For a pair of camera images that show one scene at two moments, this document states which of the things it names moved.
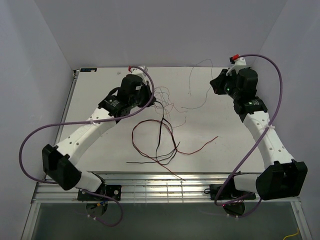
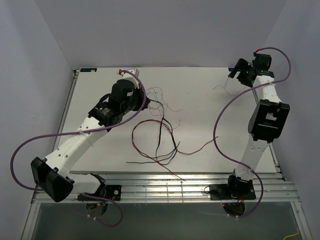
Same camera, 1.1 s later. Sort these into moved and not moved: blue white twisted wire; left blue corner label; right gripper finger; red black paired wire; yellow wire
Moved: right gripper finger; blue white twisted wire
Not moved: left blue corner label; red black paired wire; yellow wire
